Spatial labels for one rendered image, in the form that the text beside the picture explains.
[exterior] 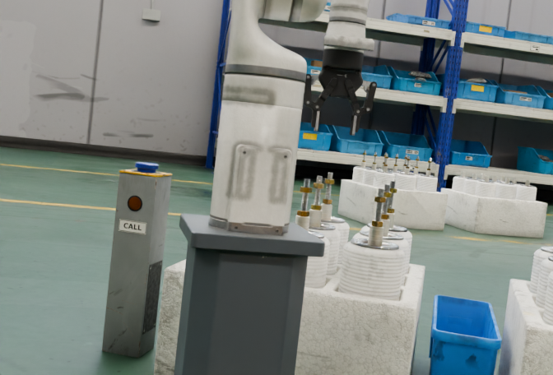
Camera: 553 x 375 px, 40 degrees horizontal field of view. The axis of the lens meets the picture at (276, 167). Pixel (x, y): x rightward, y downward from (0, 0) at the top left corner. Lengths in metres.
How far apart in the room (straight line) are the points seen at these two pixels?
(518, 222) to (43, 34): 4.06
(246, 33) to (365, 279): 0.48
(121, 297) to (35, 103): 5.11
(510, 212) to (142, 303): 2.80
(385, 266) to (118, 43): 5.36
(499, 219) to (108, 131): 3.56
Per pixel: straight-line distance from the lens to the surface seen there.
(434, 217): 3.68
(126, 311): 1.33
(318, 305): 1.14
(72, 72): 6.36
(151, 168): 1.30
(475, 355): 1.28
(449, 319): 1.56
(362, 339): 1.14
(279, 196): 0.82
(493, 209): 3.84
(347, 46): 1.36
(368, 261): 1.14
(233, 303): 0.82
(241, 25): 0.82
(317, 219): 1.31
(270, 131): 0.82
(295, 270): 0.83
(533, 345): 1.14
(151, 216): 1.28
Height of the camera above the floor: 0.42
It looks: 3 degrees down
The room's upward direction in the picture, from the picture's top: 6 degrees clockwise
